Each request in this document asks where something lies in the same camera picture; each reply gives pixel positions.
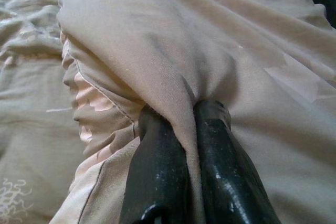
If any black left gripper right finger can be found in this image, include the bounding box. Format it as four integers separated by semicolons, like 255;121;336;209
194;99;276;224

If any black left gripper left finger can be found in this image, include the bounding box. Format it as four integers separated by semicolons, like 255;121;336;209
120;107;191;224

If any grey floral pillow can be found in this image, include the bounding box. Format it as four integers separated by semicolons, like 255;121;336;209
48;0;336;224

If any bed with grey floral sheet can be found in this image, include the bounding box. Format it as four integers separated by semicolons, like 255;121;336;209
0;0;106;224

